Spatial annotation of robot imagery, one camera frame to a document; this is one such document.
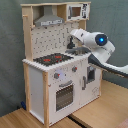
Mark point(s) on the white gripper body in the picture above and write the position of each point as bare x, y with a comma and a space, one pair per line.
80, 34

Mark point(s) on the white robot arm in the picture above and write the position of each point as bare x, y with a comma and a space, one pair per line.
101, 50

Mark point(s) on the wooden toy kitchen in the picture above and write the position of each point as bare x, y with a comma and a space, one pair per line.
40, 84

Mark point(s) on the metal sink basin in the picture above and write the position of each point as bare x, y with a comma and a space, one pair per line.
78, 51

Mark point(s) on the black stovetop red burners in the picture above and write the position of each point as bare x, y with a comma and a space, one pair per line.
52, 59

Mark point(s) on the right red stove knob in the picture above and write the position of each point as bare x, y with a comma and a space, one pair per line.
74, 69

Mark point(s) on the red stove knob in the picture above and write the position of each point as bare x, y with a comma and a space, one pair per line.
56, 75
74, 69

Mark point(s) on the cabinet door ice dispenser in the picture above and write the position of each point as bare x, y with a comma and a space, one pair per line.
90, 82

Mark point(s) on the left red stove knob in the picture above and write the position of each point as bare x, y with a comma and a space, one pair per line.
56, 75

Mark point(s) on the oven door with window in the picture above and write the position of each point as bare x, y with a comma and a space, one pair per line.
64, 97

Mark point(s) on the wooden table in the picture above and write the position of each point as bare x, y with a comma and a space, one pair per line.
108, 111

